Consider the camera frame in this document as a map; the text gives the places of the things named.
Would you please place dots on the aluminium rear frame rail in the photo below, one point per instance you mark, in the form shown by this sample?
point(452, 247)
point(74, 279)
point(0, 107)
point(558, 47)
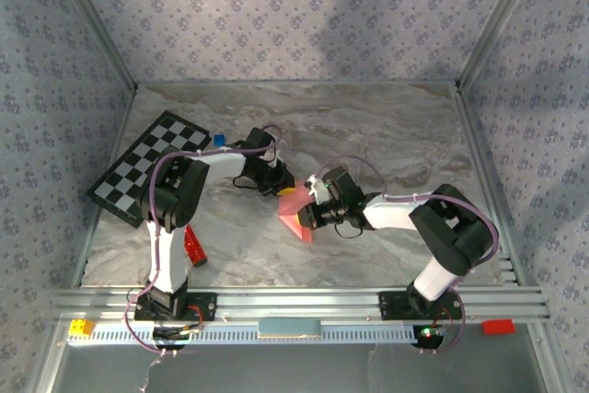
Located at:
point(294, 83)

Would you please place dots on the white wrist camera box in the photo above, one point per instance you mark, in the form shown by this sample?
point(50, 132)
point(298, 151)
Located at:
point(317, 188)
point(273, 164)

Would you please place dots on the black white checkerboard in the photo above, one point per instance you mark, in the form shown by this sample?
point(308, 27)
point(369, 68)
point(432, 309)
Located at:
point(138, 167)

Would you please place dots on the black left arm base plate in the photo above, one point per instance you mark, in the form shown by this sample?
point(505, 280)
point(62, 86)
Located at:
point(204, 305)

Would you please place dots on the red toy brick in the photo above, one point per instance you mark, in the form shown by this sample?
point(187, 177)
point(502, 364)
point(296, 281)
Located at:
point(498, 327)

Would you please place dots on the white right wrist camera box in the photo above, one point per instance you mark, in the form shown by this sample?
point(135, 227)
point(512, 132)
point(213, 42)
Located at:
point(317, 188)

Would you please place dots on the aluminium side frame rail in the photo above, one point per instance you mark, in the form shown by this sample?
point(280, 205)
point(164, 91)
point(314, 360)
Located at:
point(483, 172)

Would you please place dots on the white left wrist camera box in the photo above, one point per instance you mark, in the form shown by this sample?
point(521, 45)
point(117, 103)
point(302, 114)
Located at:
point(273, 164)

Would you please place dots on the small blue cube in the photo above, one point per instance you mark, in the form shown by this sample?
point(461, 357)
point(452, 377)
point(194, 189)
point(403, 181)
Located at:
point(219, 140)

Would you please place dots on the black controller board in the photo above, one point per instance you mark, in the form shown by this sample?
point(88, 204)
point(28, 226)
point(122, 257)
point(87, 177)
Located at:
point(430, 338)
point(170, 335)

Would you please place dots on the aluminium corner post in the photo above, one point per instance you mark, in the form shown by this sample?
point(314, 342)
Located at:
point(501, 20)
point(92, 20)

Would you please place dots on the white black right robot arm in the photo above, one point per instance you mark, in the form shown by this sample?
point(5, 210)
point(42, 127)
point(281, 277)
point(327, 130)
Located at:
point(437, 280)

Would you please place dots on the red glitter cylinder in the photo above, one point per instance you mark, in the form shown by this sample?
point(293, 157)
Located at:
point(197, 250)

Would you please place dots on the yellow toy brick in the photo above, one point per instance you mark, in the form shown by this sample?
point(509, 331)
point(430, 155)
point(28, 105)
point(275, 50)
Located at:
point(82, 328)

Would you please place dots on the grey blue flat block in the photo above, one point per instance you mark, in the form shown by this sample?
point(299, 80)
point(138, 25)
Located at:
point(289, 328)

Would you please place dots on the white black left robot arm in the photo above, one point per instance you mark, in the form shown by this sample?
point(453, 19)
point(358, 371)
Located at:
point(168, 259)

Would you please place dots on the aluminium mounting rail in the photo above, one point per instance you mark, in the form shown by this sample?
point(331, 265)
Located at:
point(299, 303)

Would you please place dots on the pink paper sheet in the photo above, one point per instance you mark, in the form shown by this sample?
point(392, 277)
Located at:
point(292, 209)

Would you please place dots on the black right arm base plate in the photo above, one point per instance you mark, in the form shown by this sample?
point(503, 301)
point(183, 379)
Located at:
point(391, 305)

